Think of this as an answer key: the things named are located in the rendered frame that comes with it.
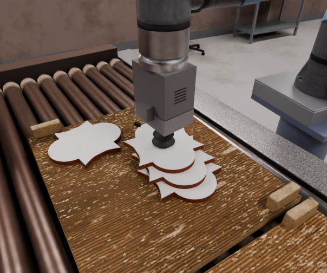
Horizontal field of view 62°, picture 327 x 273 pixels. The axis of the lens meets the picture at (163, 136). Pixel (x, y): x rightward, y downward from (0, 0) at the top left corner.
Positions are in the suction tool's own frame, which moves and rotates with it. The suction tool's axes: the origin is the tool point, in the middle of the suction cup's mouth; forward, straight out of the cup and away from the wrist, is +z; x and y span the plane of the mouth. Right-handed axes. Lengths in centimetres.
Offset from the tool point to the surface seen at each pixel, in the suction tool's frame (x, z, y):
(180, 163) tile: -1.4, 0.5, 6.3
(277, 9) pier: 419, 66, -228
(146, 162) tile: -5.7, 0.5, 2.4
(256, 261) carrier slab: -3.9, 3.5, 24.4
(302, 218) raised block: 5.5, 1.8, 25.0
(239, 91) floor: 192, 97, -117
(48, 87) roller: -6.0, 5.3, -46.8
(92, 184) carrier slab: -14.3, 3.5, -1.5
